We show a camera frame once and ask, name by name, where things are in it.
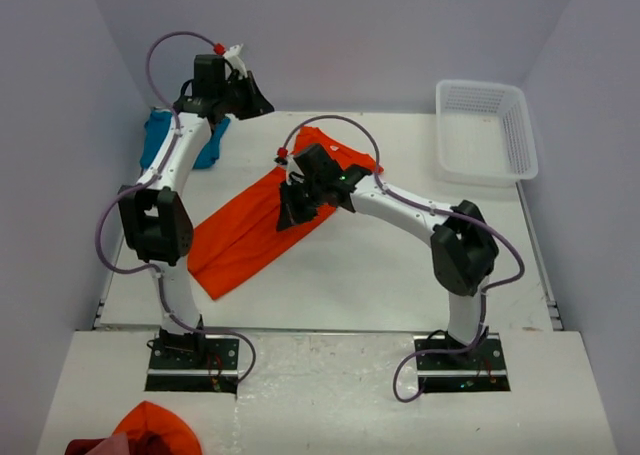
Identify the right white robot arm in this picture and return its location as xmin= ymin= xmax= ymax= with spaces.
xmin=276 ymin=143 xmax=498 ymax=368

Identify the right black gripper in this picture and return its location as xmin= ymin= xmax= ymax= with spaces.
xmin=278 ymin=178 xmax=326 ymax=233

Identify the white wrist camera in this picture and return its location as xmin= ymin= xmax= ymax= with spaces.
xmin=285 ymin=155 xmax=304 ymax=185
xmin=223 ymin=43 xmax=248 ymax=78

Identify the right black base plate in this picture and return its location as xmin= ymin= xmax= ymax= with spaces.
xmin=416 ymin=333 xmax=511 ymax=394

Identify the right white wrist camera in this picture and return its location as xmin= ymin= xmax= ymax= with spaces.
xmin=285 ymin=155 xmax=304 ymax=185

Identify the folded blue t shirt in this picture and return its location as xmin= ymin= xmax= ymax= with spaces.
xmin=139 ymin=109 xmax=231 ymax=170

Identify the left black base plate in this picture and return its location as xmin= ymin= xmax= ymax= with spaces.
xmin=144 ymin=334 xmax=239 ymax=395

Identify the dark red cloth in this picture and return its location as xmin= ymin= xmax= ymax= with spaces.
xmin=64 ymin=438 xmax=113 ymax=455

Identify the white plastic basket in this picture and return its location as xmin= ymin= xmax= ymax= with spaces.
xmin=435 ymin=79 xmax=539 ymax=187

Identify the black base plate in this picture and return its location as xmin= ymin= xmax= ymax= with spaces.
xmin=144 ymin=334 xmax=239 ymax=395
xmin=416 ymin=333 xmax=511 ymax=394

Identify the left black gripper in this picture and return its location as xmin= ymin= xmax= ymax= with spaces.
xmin=217 ymin=71 xmax=274 ymax=121

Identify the orange cloth in pile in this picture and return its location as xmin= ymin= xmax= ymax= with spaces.
xmin=112 ymin=401 xmax=203 ymax=455

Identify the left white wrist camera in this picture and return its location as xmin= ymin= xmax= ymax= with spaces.
xmin=223 ymin=43 xmax=248 ymax=78

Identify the pink cloth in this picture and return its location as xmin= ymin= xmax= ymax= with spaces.
xmin=87 ymin=433 xmax=130 ymax=455

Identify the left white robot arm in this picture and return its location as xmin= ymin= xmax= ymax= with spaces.
xmin=118 ymin=45 xmax=274 ymax=368

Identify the orange t shirt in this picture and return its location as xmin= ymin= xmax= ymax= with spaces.
xmin=186 ymin=126 xmax=385 ymax=302

